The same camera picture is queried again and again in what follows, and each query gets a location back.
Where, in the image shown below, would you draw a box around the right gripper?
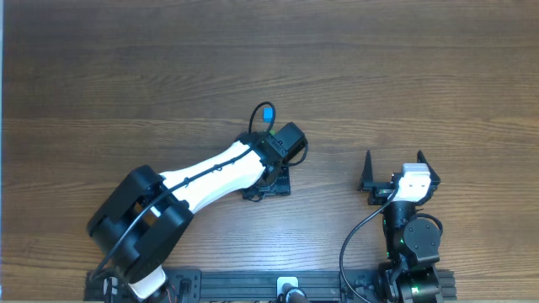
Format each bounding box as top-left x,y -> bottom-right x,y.
357,149 -> 442,207

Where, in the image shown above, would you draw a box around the mounting rail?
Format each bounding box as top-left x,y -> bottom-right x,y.
83,268 -> 458,303

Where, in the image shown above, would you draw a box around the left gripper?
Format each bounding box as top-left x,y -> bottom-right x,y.
242,166 -> 292,202

